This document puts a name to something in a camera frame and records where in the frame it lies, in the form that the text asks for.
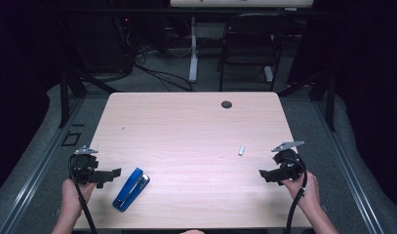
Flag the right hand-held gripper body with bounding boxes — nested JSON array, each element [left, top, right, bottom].
[[270, 140, 307, 183]]

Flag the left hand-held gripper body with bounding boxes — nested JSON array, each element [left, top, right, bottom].
[[69, 145, 100, 186]]

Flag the blue stapler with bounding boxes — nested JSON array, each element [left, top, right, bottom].
[[111, 167, 151, 213]]

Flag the person's left hand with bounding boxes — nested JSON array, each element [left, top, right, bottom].
[[60, 176, 99, 214]]

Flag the person's right hand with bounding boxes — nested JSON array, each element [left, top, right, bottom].
[[281, 170, 322, 214]]

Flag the black metal stand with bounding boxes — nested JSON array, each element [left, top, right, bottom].
[[58, 64, 120, 129], [277, 69, 337, 133]]

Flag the black folding chair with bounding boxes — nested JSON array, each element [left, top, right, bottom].
[[217, 12, 296, 93]]

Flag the white desk leg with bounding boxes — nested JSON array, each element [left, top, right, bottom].
[[188, 16, 199, 84]]

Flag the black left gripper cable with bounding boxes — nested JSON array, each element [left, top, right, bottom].
[[67, 153, 99, 234]]

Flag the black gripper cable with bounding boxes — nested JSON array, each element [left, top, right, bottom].
[[284, 157, 309, 234], [67, 153, 99, 234]]

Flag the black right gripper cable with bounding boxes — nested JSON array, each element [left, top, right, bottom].
[[284, 157, 309, 234]]

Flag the black floor cables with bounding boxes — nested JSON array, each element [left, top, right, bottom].
[[98, 19, 194, 93]]

